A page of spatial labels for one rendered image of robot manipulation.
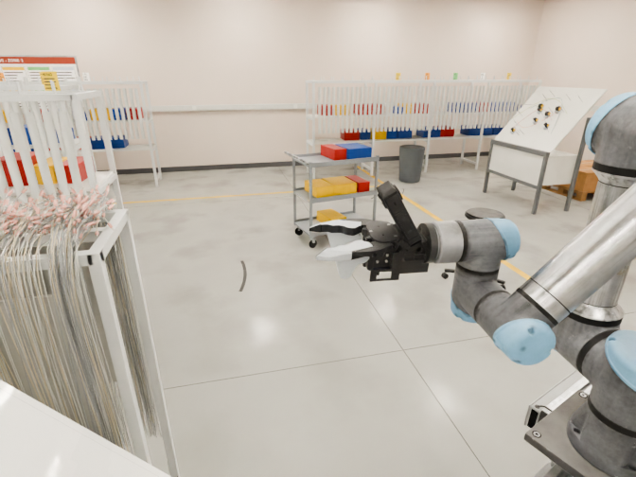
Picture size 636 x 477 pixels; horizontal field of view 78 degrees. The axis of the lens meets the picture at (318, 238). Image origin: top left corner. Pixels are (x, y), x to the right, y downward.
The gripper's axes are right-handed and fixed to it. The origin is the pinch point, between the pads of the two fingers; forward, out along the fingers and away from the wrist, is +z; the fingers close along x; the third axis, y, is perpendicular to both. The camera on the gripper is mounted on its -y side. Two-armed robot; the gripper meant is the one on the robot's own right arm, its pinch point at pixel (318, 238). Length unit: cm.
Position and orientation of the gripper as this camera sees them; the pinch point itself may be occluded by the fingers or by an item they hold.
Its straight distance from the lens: 66.3
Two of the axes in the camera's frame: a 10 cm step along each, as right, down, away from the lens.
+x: -1.3, -5.0, 8.5
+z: -9.9, 0.5, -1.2
